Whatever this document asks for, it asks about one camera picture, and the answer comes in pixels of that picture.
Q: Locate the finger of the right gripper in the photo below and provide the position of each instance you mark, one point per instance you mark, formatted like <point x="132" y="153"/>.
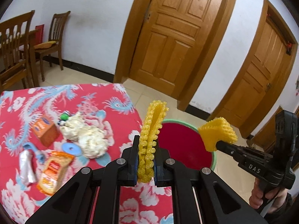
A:
<point x="226" y="148"/>

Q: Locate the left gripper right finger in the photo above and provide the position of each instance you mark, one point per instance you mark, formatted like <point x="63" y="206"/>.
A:
<point x="169" y="172"/>

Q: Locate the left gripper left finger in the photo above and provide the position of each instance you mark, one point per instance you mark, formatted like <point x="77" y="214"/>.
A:
<point x="121" y="172"/>

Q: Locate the yellow foam net sleeve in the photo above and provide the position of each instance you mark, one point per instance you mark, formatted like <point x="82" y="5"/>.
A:
<point x="150" y="130"/>

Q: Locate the blue round plastic disc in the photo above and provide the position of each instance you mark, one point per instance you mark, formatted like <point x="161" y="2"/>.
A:
<point x="72" y="149"/>

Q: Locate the green troll toy figure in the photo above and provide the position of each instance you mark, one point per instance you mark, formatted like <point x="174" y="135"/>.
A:
<point x="64" y="117"/>

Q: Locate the person's right hand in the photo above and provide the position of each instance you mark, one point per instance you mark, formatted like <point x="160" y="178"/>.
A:
<point x="256" y="198"/>

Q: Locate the red green plastic basin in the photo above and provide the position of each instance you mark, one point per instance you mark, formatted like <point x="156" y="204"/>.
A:
<point x="184" y="144"/>

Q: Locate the crumpled white tissue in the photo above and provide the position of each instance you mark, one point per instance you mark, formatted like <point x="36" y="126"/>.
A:
<point x="91" y="139"/>

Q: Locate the orange snack wrapper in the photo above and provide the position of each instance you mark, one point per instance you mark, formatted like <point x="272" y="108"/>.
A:
<point x="54" y="172"/>

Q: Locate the red floral tablecloth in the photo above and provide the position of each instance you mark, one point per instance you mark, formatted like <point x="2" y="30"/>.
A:
<point x="100" y="118"/>

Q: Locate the small orange carton box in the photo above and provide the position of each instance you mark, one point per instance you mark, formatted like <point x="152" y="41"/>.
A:
<point x="45" y="130"/>

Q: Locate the white plastic wrapper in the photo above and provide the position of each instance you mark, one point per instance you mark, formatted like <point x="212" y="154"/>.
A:
<point x="27" y="174"/>

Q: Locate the wooden chair with cushion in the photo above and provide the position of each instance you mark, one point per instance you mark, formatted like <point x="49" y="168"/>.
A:
<point x="55" y="34"/>

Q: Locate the yellow seat cushion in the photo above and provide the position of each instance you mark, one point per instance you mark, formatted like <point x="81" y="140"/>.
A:
<point x="46" y="45"/>

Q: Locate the wooden dining chair front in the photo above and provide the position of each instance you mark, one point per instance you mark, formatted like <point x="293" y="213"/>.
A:
<point x="15" y="51"/>

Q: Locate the red bag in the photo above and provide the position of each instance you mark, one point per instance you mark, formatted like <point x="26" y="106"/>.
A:
<point x="39" y="34"/>

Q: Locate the wooden dining table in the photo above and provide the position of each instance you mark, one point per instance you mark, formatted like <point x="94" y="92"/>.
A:
<point x="31" y="74"/>

